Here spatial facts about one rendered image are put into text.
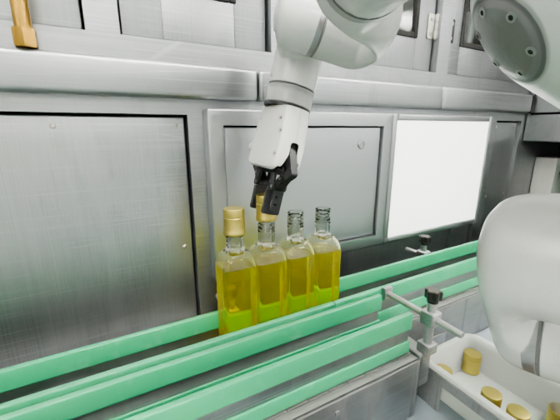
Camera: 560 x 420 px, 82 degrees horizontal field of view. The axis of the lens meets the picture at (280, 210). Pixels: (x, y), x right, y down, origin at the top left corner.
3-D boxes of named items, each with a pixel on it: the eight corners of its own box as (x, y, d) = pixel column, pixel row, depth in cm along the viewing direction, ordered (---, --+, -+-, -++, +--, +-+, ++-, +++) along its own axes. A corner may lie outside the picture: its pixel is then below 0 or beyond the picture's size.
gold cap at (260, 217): (270, 215, 57) (270, 191, 56) (280, 220, 54) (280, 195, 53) (252, 217, 56) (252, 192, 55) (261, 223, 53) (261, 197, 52)
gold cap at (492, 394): (503, 414, 60) (507, 395, 59) (492, 423, 58) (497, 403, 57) (483, 401, 63) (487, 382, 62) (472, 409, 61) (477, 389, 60)
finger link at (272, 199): (268, 171, 51) (259, 212, 52) (278, 173, 49) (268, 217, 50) (285, 175, 53) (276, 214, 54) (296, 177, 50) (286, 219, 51)
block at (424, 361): (392, 352, 70) (394, 323, 68) (430, 381, 62) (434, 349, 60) (379, 357, 68) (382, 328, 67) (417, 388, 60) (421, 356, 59)
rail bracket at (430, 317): (387, 319, 70) (392, 265, 67) (462, 368, 56) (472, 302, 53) (377, 323, 68) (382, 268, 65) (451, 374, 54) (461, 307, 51)
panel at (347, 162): (468, 220, 111) (484, 117, 102) (477, 222, 108) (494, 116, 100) (211, 276, 69) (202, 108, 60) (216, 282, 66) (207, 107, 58)
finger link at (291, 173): (283, 130, 51) (268, 157, 54) (300, 159, 46) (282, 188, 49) (290, 132, 52) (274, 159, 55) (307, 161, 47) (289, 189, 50)
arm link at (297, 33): (358, -7, 41) (286, -34, 39) (337, 79, 42) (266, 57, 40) (322, 37, 55) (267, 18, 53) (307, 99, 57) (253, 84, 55)
